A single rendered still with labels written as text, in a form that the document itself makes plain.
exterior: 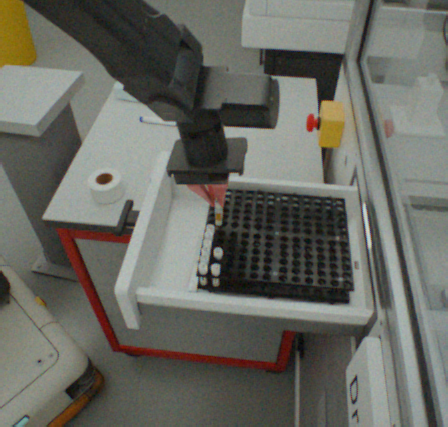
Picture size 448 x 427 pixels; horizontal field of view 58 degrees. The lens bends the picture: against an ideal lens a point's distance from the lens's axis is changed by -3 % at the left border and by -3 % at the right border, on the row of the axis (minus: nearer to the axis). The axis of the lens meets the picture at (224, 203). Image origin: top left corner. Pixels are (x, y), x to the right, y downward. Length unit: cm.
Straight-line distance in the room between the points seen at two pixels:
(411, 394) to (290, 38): 108
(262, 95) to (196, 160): 14
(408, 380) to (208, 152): 33
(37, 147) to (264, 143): 66
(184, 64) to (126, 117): 72
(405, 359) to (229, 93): 33
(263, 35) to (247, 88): 88
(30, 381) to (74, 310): 47
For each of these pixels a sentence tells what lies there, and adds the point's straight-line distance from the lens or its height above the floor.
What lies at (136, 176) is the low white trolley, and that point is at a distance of 96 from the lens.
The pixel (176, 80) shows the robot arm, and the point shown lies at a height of 120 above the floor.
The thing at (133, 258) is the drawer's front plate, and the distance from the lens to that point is 59.
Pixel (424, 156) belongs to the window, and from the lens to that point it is 50.
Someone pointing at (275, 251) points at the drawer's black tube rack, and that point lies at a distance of 63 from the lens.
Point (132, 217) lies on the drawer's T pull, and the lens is 67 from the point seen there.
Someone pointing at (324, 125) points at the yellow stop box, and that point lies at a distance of 88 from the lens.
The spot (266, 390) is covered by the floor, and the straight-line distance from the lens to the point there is 149.
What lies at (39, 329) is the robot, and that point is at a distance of 136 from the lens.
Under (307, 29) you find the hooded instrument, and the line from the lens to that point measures 133.
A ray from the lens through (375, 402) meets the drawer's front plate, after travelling 52.
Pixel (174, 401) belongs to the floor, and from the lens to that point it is 148.
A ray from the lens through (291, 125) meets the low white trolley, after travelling 110.
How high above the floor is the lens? 140
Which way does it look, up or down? 47 degrees down
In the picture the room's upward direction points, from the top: straight up
